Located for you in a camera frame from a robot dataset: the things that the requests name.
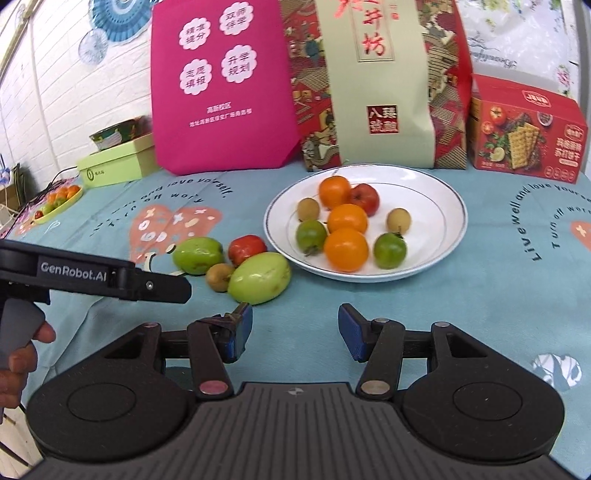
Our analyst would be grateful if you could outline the red cracker box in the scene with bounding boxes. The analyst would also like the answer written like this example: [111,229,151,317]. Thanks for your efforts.
[468,74,588,184]

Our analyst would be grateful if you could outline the tan longan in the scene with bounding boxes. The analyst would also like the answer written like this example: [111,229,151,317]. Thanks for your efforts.
[386,208,412,235]
[297,197,321,222]
[205,263,235,293]

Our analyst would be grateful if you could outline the blue paper fan decoration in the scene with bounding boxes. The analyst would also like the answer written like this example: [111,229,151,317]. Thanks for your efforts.
[78,0,156,66]

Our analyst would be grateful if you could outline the light green cardboard box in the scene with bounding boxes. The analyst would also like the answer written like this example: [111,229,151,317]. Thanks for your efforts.
[77,134,160,188]

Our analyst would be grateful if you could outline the blue printed tablecloth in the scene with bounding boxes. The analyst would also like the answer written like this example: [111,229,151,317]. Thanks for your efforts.
[11,164,590,477]

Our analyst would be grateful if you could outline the green tomato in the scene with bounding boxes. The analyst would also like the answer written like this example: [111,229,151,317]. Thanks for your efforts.
[295,219,328,256]
[373,232,407,269]

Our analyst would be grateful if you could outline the red apple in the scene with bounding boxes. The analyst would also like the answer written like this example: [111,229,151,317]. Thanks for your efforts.
[348,183,381,217]
[228,234,267,267]

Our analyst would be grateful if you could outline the small green mango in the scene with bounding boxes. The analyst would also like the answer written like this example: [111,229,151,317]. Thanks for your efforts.
[172,237,224,276]

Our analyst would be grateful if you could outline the large light green mango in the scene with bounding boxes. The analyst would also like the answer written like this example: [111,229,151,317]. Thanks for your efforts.
[228,252,291,305]

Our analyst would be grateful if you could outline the yellow tray with small fruits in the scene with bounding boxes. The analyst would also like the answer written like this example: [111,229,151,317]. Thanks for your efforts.
[32,184,84,225]

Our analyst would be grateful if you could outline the red green liquor gift bag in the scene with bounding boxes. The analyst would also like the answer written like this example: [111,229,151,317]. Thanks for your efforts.
[280,0,472,171]

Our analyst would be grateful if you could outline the green patterned bowl box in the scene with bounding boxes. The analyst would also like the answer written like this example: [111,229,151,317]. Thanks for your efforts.
[89,116,151,151]

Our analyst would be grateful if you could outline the tan longan front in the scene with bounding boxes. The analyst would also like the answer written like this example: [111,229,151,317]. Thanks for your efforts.
[205,263,235,293]

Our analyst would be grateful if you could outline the orange with stem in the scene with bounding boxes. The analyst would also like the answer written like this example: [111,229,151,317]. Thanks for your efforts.
[318,175,352,210]

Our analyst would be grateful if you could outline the white floral plastic bag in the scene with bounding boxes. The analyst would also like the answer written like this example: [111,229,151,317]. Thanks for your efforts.
[457,0,571,97]

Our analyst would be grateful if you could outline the tan longan back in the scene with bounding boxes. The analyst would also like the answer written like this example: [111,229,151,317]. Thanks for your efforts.
[386,208,412,235]

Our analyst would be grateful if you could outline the white round plate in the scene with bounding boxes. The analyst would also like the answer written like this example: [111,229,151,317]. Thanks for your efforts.
[263,164,468,283]

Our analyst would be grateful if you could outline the magenta non-woven tote bag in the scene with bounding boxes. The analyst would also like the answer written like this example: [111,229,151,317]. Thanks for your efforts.
[150,1,300,175]

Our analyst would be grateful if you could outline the person's left hand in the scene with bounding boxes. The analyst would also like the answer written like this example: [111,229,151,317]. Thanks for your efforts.
[0,322,56,409]

